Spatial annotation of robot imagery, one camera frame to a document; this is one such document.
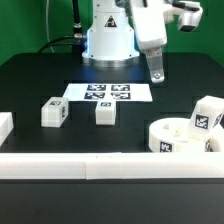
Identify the white marker sheet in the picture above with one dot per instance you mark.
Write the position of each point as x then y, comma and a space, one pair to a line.
119, 92

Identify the white left fence bar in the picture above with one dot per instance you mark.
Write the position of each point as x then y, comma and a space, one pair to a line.
6, 125

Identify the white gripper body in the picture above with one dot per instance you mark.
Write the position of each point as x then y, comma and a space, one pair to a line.
150, 16

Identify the white fence bar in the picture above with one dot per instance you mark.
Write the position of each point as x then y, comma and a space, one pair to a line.
93, 166
6, 125

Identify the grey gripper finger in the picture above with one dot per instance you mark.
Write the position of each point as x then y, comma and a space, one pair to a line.
154, 59

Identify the white front fence bar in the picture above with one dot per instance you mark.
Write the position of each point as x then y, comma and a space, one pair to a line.
93, 166

